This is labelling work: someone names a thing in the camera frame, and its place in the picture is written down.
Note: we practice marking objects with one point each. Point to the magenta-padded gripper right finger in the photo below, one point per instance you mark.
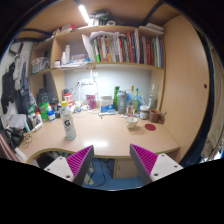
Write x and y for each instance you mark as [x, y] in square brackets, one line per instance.
[146, 160]

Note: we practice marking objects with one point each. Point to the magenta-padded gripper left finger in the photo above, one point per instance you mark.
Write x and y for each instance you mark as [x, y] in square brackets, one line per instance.
[78, 160]

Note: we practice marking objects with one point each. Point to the clear yellow-capped drink bottle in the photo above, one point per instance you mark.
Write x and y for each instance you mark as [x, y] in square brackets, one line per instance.
[69, 125]

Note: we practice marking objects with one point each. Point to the cream ceramic mug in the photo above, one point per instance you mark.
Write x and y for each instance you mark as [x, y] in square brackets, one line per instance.
[131, 123]

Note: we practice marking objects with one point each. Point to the brown mug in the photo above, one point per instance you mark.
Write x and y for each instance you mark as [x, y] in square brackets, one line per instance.
[154, 116]

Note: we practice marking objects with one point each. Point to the white jar with blue lid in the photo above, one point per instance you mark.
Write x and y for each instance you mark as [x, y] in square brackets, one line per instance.
[51, 115]

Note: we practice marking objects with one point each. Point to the light blue hair brush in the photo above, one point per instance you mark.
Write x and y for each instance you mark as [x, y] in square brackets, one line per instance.
[106, 113]

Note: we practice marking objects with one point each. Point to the maroon box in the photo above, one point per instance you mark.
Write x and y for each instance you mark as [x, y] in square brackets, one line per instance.
[90, 101]

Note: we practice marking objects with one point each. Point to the green package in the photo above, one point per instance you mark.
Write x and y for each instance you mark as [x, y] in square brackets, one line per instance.
[43, 111]

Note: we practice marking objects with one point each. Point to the green-capped clear bottle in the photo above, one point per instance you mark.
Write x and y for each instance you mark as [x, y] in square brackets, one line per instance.
[136, 101]

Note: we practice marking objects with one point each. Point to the tall clear glass bottle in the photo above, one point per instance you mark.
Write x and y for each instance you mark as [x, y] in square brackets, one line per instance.
[153, 100]

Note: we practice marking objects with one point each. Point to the blue and white box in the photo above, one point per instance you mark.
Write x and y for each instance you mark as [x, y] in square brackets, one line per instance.
[106, 106]

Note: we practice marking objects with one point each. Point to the red and white canister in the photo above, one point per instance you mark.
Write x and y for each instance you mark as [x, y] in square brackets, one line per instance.
[68, 99]

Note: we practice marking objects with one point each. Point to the grey shaker bottle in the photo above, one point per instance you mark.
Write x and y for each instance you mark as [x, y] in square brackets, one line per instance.
[121, 103]

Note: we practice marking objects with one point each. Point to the clear bottle with cork cap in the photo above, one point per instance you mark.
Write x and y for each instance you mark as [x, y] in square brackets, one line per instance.
[131, 98]

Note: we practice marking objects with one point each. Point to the tall green bottle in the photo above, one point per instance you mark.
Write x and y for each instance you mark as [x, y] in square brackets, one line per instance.
[115, 96]

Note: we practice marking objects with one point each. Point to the black container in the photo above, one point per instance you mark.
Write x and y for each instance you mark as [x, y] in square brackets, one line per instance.
[42, 96]

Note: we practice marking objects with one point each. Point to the hanging dark clothes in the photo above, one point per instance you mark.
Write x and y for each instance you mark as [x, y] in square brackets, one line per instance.
[10, 86]

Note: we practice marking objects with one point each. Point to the white tube ceiling light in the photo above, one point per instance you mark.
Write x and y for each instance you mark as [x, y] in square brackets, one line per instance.
[84, 14]

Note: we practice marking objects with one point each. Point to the white wall power strip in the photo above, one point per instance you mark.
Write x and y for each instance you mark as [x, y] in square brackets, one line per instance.
[86, 82]

